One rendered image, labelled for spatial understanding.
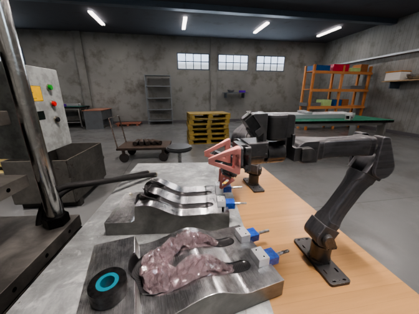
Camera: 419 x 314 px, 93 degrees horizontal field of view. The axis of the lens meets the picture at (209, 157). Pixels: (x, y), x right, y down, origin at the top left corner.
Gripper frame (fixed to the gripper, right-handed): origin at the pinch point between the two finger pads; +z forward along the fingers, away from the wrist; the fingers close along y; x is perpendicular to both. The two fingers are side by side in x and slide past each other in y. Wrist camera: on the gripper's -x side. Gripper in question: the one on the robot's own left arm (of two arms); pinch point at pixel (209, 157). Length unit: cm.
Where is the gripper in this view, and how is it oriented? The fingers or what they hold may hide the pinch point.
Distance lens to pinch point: 50.2
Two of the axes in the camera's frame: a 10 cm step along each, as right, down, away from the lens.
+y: 1.7, 3.0, -9.4
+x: 0.3, 9.5, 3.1
